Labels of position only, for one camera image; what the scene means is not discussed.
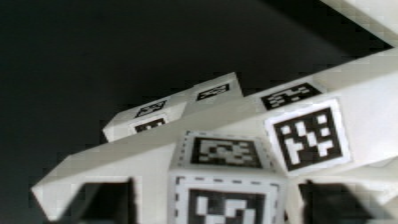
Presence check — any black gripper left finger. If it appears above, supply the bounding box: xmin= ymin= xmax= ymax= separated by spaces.
xmin=66 ymin=179 xmax=137 ymax=224

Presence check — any white chair back part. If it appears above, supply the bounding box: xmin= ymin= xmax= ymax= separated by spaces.
xmin=32 ymin=48 xmax=398 ymax=224

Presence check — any white tagged leg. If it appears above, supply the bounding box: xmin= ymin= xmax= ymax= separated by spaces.
xmin=167 ymin=131 xmax=286 ymax=224

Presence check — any white U-shaped fence frame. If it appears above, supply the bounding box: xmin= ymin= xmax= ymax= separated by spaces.
xmin=320 ymin=0 xmax=398 ymax=47

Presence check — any white chair leg with tag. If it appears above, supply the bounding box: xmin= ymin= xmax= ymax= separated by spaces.
xmin=189 ymin=73 xmax=244 ymax=107

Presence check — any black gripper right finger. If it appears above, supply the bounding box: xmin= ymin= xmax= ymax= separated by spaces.
xmin=299 ymin=180 xmax=377 ymax=224

